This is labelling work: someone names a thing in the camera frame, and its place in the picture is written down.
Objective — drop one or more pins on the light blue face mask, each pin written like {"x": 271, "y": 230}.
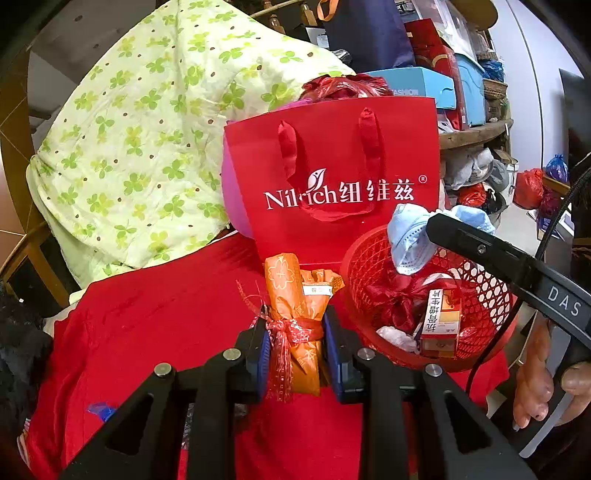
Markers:
{"x": 411, "y": 240}

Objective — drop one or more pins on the green clover print quilt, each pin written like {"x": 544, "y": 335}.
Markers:
{"x": 138, "y": 138}

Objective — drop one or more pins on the blue plastic scrap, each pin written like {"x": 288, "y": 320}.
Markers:
{"x": 101, "y": 410}

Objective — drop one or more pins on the person's right hand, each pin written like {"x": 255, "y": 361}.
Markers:
{"x": 531, "y": 378}

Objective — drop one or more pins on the orange white medicine box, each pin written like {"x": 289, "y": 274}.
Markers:
{"x": 441, "y": 318}

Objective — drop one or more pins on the orange floral wrapper packet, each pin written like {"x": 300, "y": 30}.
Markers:
{"x": 295, "y": 295}

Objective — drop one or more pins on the white tissue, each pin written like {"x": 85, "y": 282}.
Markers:
{"x": 397, "y": 337}

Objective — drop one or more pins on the red wrapper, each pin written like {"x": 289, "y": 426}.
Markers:
{"x": 392, "y": 300}

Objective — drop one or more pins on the red plastic mesh basket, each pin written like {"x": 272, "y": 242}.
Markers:
{"x": 360, "y": 277}

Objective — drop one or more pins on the wooden shelf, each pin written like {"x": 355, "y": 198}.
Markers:
{"x": 475, "y": 134}

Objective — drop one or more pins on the curved wooden railing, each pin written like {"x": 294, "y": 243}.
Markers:
{"x": 277, "y": 11}

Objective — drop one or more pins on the small red plastic bag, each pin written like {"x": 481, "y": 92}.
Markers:
{"x": 528, "y": 189}

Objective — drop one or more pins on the red gift box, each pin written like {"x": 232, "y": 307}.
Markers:
{"x": 443, "y": 64}

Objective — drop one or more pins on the red paper gift bag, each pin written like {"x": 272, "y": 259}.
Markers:
{"x": 323, "y": 152}

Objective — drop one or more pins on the light blue cardboard box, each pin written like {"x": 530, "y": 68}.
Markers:
{"x": 415, "y": 83}

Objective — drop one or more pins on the pile of clothes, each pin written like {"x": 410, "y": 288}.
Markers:
{"x": 471, "y": 170}

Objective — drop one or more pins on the black puffer jacket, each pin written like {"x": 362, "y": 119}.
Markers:
{"x": 21, "y": 350}

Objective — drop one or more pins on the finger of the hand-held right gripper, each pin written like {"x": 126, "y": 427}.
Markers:
{"x": 480, "y": 251}

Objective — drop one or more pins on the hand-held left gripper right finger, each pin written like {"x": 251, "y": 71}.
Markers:
{"x": 330, "y": 355}

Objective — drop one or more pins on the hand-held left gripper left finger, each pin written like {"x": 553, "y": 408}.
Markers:
{"x": 264, "y": 360}

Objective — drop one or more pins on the red blanket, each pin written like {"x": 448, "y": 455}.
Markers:
{"x": 138, "y": 346}

